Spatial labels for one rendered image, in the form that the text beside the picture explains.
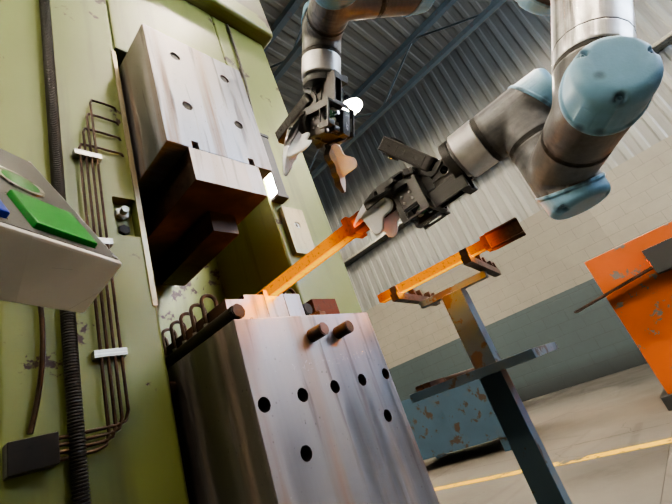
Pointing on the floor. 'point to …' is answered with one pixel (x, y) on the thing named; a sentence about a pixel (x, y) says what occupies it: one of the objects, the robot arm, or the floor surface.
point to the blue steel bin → (453, 421)
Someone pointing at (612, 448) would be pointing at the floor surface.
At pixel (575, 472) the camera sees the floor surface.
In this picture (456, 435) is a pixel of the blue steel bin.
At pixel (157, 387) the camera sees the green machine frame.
